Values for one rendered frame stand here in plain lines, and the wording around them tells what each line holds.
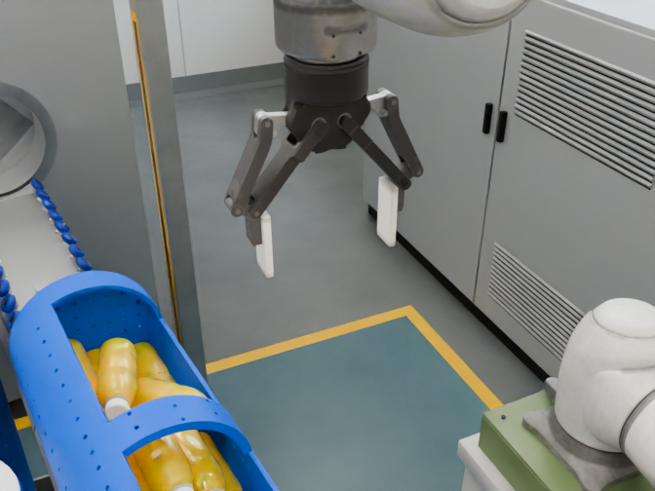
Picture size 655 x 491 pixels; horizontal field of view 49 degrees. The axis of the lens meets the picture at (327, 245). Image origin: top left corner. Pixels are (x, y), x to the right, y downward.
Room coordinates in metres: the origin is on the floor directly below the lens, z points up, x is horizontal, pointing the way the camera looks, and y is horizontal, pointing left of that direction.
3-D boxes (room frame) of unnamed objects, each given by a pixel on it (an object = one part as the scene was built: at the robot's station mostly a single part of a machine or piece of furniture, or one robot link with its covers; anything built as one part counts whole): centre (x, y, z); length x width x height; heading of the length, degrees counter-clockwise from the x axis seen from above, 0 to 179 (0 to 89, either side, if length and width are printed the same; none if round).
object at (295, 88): (0.63, 0.00, 1.77); 0.08 x 0.07 x 0.09; 114
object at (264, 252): (0.60, 0.06, 1.64); 0.03 x 0.01 x 0.07; 24
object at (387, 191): (0.66, -0.06, 1.64); 0.03 x 0.01 x 0.07; 24
